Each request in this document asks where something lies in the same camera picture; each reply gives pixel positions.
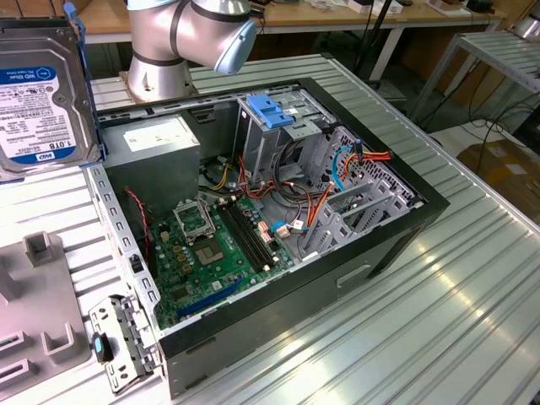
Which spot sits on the green motherboard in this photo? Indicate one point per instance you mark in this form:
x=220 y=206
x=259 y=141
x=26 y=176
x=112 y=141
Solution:
x=219 y=276

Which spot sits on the metal expansion card retainer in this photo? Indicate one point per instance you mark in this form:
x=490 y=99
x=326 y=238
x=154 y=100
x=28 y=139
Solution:
x=101 y=320

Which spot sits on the blue plastic drive latch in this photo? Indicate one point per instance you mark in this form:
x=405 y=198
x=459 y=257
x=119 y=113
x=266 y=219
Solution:
x=263 y=107

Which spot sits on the black PC case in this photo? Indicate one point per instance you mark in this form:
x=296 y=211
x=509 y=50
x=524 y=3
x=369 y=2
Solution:
x=274 y=320

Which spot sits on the blue expansion slot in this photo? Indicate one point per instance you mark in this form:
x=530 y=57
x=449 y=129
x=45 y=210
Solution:
x=211 y=297

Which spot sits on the RAM stick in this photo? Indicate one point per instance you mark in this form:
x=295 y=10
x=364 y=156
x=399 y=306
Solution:
x=10 y=342

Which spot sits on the grey metal drive cage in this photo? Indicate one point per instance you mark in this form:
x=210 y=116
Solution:
x=257 y=147

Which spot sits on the metal slat side table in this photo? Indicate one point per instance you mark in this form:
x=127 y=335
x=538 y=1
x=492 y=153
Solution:
x=498 y=55

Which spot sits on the CPU socket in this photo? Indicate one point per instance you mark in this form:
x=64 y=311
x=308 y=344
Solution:
x=207 y=253

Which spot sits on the black RAM slot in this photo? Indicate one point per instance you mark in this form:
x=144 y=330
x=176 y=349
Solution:
x=255 y=230
x=244 y=238

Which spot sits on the grey power supply unit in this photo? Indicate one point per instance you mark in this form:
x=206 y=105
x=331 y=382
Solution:
x=152 y=169

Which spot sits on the cardboard box on floor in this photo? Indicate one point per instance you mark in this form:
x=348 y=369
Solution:
x=506 y=169

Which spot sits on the black latch with blue tab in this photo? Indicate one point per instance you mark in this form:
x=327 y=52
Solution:
x=99 y=346

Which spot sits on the grey metal disk bay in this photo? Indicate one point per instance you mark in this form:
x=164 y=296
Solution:
x=333 y=223

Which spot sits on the grey parts rack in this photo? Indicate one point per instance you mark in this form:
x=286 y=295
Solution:
x=38 y=295

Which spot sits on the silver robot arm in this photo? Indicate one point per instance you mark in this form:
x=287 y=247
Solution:
x=156 y=25

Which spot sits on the hard disk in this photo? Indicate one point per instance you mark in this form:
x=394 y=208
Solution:
x=42 y=105

